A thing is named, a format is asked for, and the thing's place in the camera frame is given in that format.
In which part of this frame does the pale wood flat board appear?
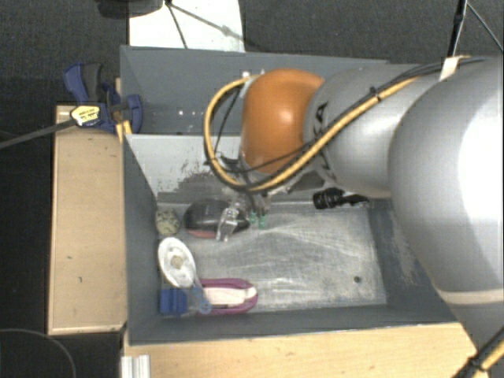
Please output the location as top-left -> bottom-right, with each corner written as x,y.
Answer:
46,104 -> 128,336

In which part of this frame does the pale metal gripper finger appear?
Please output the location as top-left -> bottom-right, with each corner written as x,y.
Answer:
215,209 -> 237,243
229,207 -> 250,232

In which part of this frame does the grey metal bin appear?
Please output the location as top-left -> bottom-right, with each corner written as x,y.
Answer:
119,44 -> 458,346

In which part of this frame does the speckled beige ball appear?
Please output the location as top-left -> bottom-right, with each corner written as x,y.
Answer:
154,207 -> 183,236

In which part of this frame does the white oval dish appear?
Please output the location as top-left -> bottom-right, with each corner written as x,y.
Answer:
157,236 -> 198,289

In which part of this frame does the blue ribbed plastic block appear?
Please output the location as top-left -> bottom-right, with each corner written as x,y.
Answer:
158,288 -> 189,316

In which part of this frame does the clear blue plastic ring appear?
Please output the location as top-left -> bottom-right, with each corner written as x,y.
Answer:
187,285 -> 213,316

